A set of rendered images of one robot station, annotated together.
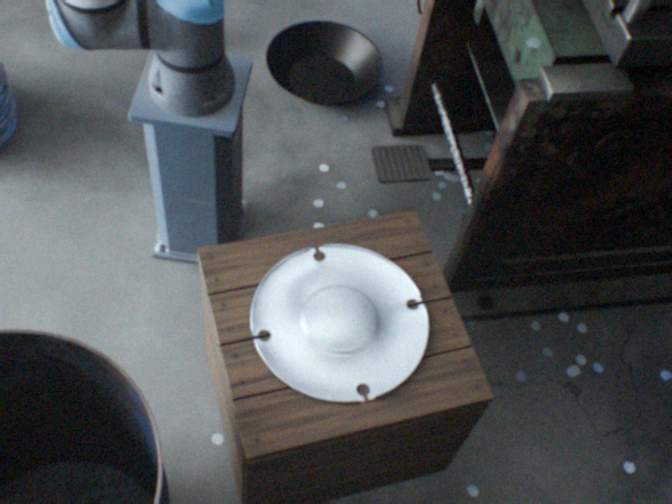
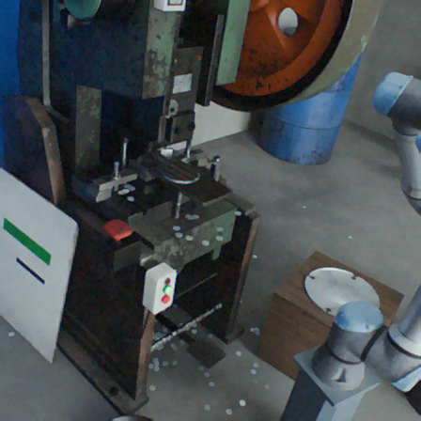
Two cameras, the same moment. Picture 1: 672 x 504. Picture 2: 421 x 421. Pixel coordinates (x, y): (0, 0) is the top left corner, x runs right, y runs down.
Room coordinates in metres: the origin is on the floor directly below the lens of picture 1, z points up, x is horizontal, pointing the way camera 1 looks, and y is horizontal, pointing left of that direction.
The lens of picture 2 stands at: (1.93, 0.88, 1.51)
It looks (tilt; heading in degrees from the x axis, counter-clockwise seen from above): 31 degrees down; 236
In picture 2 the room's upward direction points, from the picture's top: 10 degrees clockwise
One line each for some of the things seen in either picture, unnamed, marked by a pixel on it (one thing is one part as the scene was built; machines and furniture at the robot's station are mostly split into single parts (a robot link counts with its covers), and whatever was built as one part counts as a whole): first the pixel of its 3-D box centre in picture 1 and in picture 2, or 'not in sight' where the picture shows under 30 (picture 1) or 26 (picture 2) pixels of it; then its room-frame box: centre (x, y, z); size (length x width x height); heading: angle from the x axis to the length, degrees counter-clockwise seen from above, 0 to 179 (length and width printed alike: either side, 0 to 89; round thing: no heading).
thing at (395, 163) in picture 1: (498, 163); (162, 319); (1.24, -0.33, 0.14); 0.59 x 0.10 x 0.05; 108
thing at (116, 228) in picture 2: not in sight; (116, 237); (1.52, -0.14, 0.72); 0.07 x 0.06 x 0.08; 108
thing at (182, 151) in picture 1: (197, 166); (316, 415); (1.00, 0.31, 0.23); 0.19 x 0.19 x 0.45; 2
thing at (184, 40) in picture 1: (183, 10); (356, 329); (1.00, 0.31, 0.62); 0.13 x 0.12 x 0.14; 105
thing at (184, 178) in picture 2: not in sight; (188, 196); (1.22, -0.29, 0.72); 0.25 x 0.14 x 0.14; 108
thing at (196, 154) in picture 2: not in sight; (189, 153); (1.12, -0.51, 0.76); 0.17 x 0.06 x 0.10; 18
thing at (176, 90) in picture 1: (191, 64); (341, 357); (1.00, 0.31, 0.50); 0.15 x 0.15 x 0.10
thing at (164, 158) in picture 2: not in sight; (154, 163); (1.28, -0.45, 0.76); 0.15 x 0.09 x 0.05; 18
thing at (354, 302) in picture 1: (340, 319); (341, 292); (0.64, -0.03, 0.35); 0.29 x 0.29 x 0.01
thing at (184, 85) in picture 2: not in sight; (171, 87); (1.27, -0.42, 1.04); 0.17 x 0.15 x 0.30; 108
